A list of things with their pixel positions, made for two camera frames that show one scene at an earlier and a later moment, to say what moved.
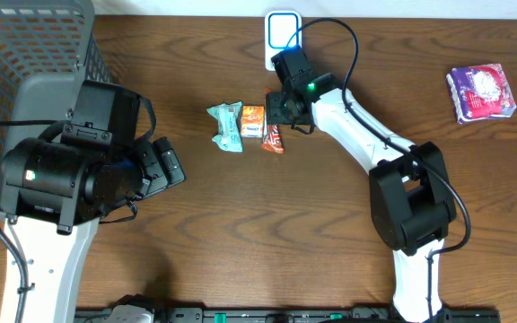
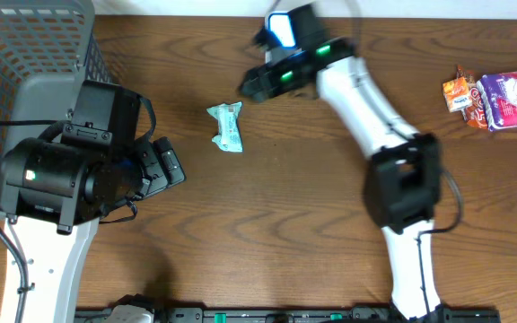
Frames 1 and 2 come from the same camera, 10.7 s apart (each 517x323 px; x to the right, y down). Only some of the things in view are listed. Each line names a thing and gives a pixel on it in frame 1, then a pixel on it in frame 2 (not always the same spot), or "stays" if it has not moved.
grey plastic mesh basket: x=27 y=58 stays
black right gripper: x=273 y=113 -> x=267 y=90
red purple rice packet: x=480 y=91 -> x=510 y=100
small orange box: x=252 y=121 -> x=457 y=93
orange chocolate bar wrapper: x=271 y=139 -> x=476 y=116
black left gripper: x=160 y=163 stays
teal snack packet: x=228 y=135 stays
